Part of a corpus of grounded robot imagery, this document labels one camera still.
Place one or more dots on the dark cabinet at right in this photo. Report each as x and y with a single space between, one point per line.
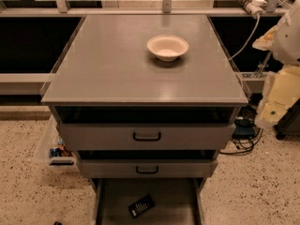
289 124

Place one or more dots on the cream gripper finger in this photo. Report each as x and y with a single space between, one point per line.
265 42

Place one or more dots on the grey bottom drawer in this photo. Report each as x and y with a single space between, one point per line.
177 201

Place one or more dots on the metal diagonal rod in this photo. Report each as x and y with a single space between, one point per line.
259 71

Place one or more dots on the grey drawer cabinet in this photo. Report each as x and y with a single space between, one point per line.
108 64

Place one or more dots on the blue electronic box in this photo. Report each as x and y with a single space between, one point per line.
243 132

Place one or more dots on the black rxbar chocolate bar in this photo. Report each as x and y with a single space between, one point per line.
141 206

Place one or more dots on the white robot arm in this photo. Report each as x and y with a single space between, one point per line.
286 45

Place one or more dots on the white power strip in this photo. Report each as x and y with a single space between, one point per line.
253 7

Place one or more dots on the grey top drawer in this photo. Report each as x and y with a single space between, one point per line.
145 127

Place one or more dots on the grey drawer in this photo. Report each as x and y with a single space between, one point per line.
177 201
147 164
145 127

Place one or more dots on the grey middle drawer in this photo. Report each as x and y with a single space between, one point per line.
147 164

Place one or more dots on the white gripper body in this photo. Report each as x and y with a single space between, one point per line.
288 39

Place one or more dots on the white paper bowl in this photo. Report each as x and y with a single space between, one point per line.
167 48

